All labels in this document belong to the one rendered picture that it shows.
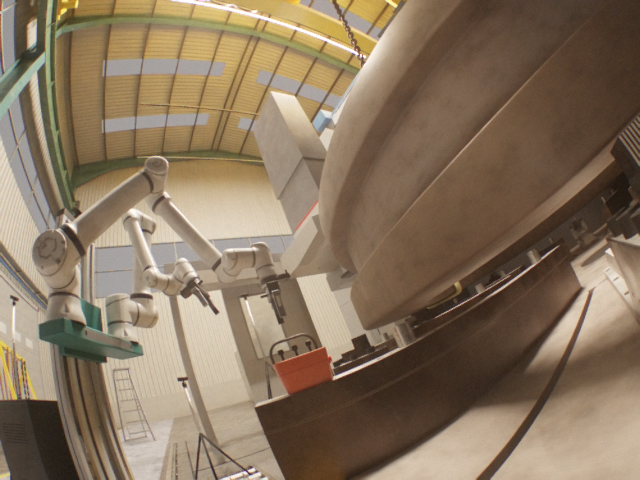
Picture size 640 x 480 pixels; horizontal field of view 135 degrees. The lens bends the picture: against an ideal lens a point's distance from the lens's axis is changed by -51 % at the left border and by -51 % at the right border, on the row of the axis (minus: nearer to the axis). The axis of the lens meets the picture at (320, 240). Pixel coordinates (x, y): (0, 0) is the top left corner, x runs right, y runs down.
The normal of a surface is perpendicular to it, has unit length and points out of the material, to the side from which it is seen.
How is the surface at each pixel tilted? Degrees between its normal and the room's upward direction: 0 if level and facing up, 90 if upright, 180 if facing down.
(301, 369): 97
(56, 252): 99
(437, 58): 180
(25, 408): 90
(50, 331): 90
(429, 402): 90
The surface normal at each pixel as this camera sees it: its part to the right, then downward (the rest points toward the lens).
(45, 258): 0.53, -0.39
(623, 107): -0.77, 0.02
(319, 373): 0.23, -0.38
